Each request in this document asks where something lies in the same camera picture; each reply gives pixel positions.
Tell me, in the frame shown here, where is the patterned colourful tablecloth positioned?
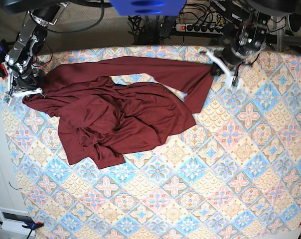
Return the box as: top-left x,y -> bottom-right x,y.
0,51 -> 301,239

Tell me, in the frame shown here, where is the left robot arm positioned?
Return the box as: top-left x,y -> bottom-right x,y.
206,0 -> 301,77

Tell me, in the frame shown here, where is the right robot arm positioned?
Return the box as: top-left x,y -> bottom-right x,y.
0,0 -> 68,96

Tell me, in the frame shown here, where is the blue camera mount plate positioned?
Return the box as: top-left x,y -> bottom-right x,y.
110,0 -> 186,16

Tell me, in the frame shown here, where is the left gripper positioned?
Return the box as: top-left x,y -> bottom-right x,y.
213,35 -> 265,75

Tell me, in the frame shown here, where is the white power strip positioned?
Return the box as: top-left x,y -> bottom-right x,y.
175,23 -> 222,34

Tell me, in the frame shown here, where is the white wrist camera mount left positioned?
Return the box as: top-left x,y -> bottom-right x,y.
204,51 -> 242,89

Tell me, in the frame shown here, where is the red black clamp left edge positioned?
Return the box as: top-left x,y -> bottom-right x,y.
0,39 -> 9,79

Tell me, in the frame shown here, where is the maroon long-sleeve t-shirt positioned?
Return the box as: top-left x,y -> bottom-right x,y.
22,57 -> 213,169

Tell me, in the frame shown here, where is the white wall socket box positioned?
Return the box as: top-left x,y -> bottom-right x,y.
0,207 -> 33,236

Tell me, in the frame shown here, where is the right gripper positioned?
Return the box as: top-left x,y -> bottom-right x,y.
5,47 -> 42,92

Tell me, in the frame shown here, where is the orange black clamp bottom left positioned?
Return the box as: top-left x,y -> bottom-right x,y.
0,221 -> 44,231

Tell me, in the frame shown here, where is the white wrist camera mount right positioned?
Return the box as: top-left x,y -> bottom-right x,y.
2,73 -> 44,106

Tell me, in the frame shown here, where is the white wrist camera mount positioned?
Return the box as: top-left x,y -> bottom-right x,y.
2,73 -> 44,106
204,51 -> 242,89

